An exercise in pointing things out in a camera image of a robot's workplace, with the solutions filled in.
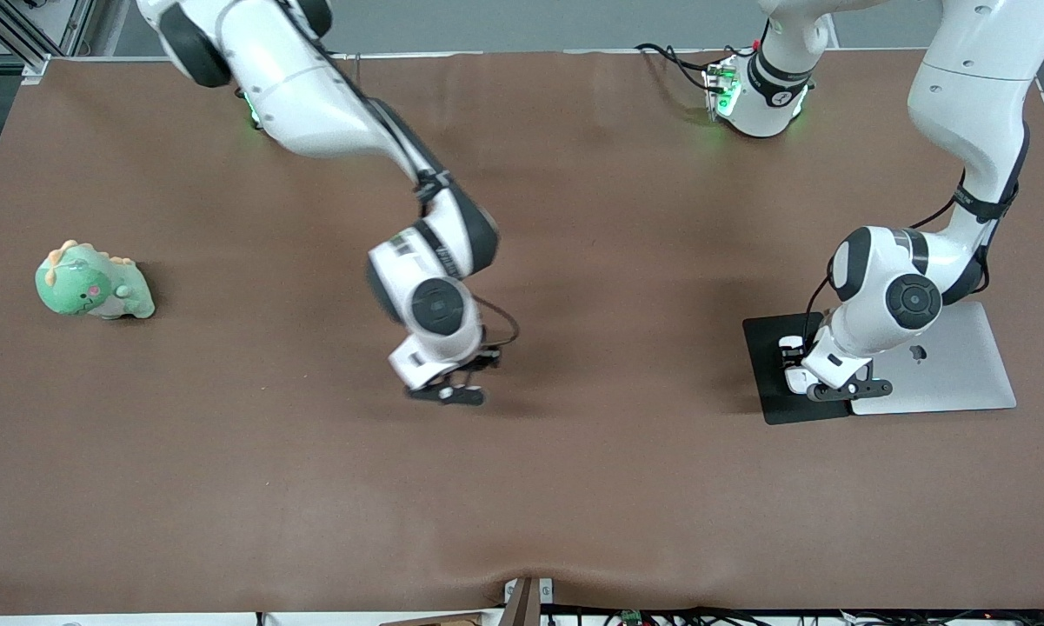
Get white computer mouse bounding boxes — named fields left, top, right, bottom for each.
left=779, top=334, right=822, bottom=394

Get dark grey mouse pad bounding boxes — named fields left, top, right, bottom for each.
left=742, top=313, right=853, bottom=426

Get silver closed laptop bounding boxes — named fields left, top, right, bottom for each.
left=850, top=302, right=1018, bottom=416

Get brown table mat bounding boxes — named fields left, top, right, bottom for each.
left=0, top=48, right=1044, bottom=615

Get green dinosaur plush toy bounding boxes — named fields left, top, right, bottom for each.
left=35, top=240, right=156, bottom=321

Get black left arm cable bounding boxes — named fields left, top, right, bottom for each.
left=802, top=122, right=1031, bottom=344

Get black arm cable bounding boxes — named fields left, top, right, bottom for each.
left=369, top=96, right=521, bottom=350
left=802, top=122, right=1031, bottom=344

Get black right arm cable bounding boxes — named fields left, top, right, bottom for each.
left=369, top=96, right=521, bottom=350

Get camera post bracket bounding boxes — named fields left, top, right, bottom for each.
left=502, top=576, right=555, bottom=626

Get black left arm base cables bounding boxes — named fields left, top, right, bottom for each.
left=635, top=42, right=715, bottom=95

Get aluminium frame profile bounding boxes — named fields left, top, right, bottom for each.
left=0, top=0, right=96, bottom=83

